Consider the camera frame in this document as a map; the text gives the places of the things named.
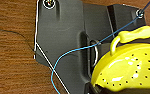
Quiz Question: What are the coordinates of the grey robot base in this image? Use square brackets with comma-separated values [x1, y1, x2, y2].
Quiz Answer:
[33, 0, 150, 94]

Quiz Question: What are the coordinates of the yellow colander bowl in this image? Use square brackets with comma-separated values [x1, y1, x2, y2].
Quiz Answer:
[90, 27, 150, 94]

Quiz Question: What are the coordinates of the thin blue cable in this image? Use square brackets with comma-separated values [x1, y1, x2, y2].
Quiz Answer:
[50, 0, 150, 94]

